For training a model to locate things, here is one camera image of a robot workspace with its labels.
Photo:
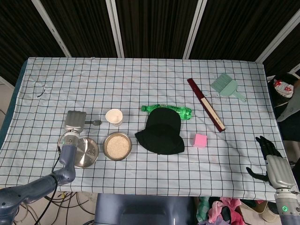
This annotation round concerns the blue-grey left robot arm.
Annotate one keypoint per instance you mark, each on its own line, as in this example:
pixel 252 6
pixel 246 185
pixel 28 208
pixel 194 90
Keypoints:
pixel 66 157

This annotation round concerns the black bucket hat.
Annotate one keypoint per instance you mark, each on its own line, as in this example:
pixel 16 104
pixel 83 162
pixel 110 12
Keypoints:
pixel 161 133

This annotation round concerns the green plastic bottle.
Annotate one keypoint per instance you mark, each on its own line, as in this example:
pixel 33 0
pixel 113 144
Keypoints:
pixel 185 113

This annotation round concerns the black printed bag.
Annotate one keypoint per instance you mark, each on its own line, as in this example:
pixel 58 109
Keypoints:
pixel 282 85

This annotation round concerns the white paper cup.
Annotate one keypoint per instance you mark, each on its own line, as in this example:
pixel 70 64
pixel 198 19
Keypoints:
pixel 114 117

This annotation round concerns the mint green brush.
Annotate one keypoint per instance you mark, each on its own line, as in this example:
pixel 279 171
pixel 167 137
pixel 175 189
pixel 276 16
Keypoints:
pixel 226 88

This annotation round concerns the beige fabric bag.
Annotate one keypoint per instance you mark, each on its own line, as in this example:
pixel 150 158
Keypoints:
pixel 260 211

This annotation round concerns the checked light blue tablecloth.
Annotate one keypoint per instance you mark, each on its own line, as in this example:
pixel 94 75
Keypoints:
pixel 140 82

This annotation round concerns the dark red folded fan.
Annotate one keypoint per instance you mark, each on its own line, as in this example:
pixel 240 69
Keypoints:
pixel 207 105

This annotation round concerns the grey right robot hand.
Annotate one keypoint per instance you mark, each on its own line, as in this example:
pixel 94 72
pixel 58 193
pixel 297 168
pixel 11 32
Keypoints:
pixel 280 172

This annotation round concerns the white partition post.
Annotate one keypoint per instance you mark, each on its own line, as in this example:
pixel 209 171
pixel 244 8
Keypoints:
pixel 114 28
pixel 195 29
pixel 279 38
pixel 52 29

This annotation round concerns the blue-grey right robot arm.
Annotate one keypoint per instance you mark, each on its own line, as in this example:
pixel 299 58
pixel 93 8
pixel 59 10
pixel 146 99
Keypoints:
pixel 287 208

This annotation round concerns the empty steel bowl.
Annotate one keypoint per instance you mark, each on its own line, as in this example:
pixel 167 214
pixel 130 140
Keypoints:
pixel 87 152

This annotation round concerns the pink cloth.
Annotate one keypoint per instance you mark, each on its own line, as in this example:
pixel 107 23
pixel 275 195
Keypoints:
pixel 225 211

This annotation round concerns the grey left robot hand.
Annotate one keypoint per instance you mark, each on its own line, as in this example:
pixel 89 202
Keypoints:
pixel 74 120

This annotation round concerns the metal spoon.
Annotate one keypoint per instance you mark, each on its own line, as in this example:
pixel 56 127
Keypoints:
pixel 95 122

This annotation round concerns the pink foam cube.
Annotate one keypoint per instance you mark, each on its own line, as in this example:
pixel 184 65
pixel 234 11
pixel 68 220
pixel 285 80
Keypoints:
pixel 199 141

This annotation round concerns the green checked cloth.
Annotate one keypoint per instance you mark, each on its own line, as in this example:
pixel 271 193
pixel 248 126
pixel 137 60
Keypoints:
pixel 202 208

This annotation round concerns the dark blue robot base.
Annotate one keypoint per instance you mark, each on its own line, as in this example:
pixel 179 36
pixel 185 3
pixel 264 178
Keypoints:
pixel 140 208

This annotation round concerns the black thread piece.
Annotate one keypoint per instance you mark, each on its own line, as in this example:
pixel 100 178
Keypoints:
pixel 42 92

